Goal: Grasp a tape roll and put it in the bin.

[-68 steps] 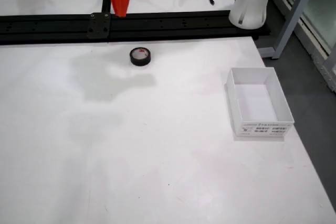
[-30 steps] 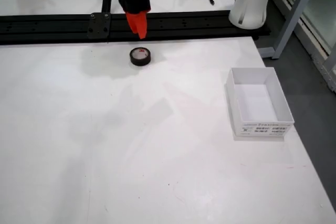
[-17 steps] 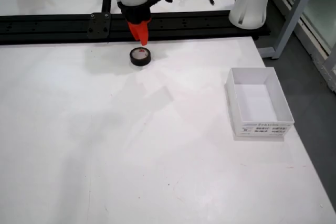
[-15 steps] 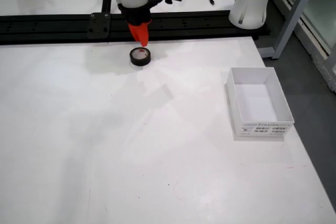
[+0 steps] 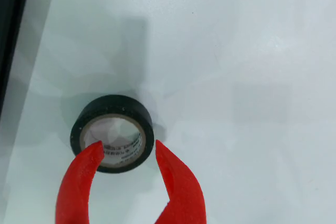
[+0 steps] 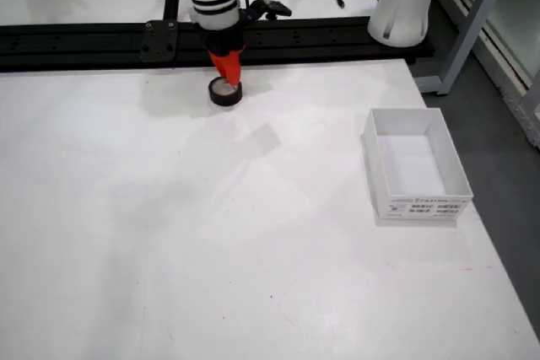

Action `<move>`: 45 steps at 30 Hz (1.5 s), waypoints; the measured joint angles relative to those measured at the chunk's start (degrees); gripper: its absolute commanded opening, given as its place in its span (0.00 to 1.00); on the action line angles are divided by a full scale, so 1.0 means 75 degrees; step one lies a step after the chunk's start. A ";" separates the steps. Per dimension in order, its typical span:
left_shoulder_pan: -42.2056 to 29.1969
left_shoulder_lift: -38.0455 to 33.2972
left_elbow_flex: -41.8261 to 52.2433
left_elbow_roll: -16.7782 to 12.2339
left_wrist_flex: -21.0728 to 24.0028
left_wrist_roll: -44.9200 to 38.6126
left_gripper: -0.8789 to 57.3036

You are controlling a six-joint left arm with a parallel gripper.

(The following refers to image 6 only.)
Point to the black bracket plate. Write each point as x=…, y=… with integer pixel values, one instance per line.
x=158, y=41

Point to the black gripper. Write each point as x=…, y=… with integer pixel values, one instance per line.
x=223, y=41

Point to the black tape roll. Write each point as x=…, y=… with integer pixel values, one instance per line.
x=219, y=99

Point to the black aluminium rail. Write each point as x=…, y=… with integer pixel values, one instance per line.
x=316, y=37

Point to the white rectangular bin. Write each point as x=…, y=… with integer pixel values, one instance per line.
x=411, y=166

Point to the grey glass partition frame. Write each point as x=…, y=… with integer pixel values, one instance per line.
x=468, y=31

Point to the idle white robot arm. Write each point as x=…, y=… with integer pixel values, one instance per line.
x=405, y=1

